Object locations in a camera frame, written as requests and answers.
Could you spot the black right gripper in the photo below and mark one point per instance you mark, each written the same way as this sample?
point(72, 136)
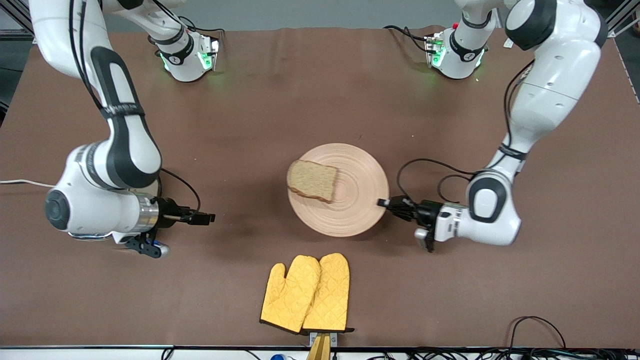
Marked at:
point(168, 208)

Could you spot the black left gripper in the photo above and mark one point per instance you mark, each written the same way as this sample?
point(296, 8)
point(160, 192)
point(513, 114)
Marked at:
point(424, 211)

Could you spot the round wooden plate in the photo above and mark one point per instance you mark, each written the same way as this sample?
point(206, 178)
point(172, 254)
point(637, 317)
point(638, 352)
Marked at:
point(355, 200)

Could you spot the brown bread slice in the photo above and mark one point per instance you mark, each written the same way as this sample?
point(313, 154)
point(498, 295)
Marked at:
point(312, 180)

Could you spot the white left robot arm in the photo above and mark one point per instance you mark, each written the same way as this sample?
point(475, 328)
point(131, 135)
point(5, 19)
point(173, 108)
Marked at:
point(555, 85)

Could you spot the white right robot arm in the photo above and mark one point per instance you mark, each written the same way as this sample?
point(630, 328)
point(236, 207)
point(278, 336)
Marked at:
point(125, 150)

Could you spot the yellow quilted oven mitt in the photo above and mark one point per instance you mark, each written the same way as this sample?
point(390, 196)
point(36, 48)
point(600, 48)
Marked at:
point(287, 295)
point(330, 290)

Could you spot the brown table cover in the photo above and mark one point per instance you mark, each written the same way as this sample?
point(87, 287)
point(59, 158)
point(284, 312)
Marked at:
point(320, 100)

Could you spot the small blue object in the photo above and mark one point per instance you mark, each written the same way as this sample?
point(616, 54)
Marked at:
point(278, 357)

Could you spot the small metal bracket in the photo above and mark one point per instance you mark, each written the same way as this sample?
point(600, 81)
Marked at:
point(313, 337)

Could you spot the aluminium frame profile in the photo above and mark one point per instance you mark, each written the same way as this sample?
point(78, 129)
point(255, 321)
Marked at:
point(625, 17)
point(17, 20)

